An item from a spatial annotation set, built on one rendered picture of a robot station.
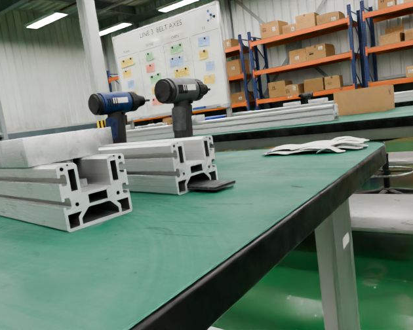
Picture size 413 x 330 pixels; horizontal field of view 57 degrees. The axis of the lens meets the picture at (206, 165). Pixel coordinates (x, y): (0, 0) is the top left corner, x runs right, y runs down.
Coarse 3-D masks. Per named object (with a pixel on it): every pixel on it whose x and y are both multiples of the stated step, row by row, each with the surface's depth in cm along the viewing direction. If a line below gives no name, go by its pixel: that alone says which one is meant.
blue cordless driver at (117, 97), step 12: (96, 96) 99; (108, 96) 101; (120, 96) 104; (132, 96) 107; (96, 108) 100; (108, 108) 101; (120, 108) 104; (132, 108) 108; (108, 120) 103; (120, 120) 105; (120, 132) 105
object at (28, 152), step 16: (0, 144) 56; (16, 144) 52; (32, 144) 51; (48, 144) 53; (64, 144) 54; (80, 144) 56; (96, 144) 58; (0, 160) 57; (16, 160) 53; (32, 160) 51; (48, 160) 53; (64, 160) 56
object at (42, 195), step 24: (0, 168) 60; (24, 168) 53; (48, 168) 48; (72, 168) 48; (96, 168) 54; (0, 192) 62; (24, 192) 55; (48, 192) 49; (72, 192) 48; (96, 192) 53; (120, 192) 53; (24, 216) 56; (48, 216) 51; (72, 216) 50; (96, 216) 52
